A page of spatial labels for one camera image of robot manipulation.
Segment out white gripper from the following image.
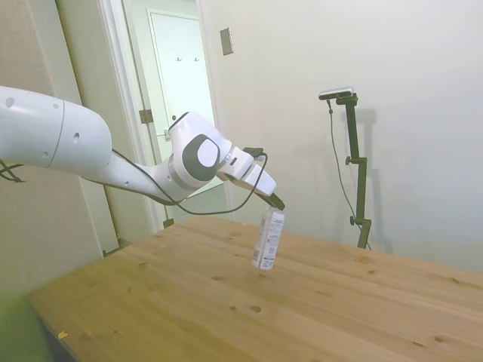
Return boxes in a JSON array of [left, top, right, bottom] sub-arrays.
[[236, 147, 285, 211]]

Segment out clear labelled water bottle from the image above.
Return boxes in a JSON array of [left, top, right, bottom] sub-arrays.
[[251, 205, 287, 272]]

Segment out white interior door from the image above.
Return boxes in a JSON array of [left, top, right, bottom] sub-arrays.
[[147, 10, 227, 197]]

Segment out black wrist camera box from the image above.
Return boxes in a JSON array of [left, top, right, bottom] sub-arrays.
[[243, 146, 266, 162]]

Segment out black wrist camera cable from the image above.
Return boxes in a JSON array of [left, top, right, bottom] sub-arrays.
[[112, 148, 269, 216]]

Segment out dark green camera stand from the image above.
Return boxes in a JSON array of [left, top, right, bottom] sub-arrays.
[[334, 94, 373, 250]]

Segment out metal door handle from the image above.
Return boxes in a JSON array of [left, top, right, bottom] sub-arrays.
[[163, 115, 179, 141]]

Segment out grey exterior camera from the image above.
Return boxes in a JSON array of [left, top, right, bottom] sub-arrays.
[[318, 86, 356, 102]]

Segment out grey wall switch plate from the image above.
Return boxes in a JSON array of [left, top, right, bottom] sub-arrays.
[[220, 26, 235, 57]]

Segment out black arm base cables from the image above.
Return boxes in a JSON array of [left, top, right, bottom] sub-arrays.
[[0, 158, 26, 184]]

